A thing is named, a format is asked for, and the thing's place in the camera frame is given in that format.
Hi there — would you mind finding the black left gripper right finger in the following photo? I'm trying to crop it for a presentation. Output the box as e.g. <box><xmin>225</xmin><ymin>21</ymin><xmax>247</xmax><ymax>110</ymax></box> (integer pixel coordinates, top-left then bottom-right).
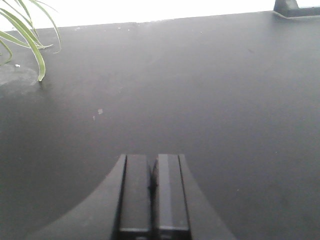
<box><xmin>153</xmin><ymin>154</ymin><xmax>236</xmax><ymax>240</ymax></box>

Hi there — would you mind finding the green spider plant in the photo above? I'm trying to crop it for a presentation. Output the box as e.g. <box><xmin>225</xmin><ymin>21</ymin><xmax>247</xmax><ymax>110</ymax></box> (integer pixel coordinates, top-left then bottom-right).
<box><xmin>0</xmin><ymin>0</ymin><xmax>62</xmax><ymax>83</ymax></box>

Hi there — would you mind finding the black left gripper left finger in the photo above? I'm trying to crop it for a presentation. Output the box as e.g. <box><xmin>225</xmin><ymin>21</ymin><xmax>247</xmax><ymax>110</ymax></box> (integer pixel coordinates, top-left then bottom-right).
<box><xmin>26</xmin><ymin>154</ymin><xmax>152</xmax><ymax>240</ymax></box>

